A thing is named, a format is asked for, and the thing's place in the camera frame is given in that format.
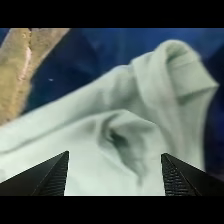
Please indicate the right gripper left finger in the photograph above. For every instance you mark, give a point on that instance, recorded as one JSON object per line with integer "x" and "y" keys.
{"x": 43, "y": 180}

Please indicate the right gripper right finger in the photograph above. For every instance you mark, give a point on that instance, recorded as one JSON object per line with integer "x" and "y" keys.
{"x": 183, "y": 180}

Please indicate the pale green garment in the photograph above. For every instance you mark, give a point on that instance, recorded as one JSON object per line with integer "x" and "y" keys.
{"x": 100, "y": 133}

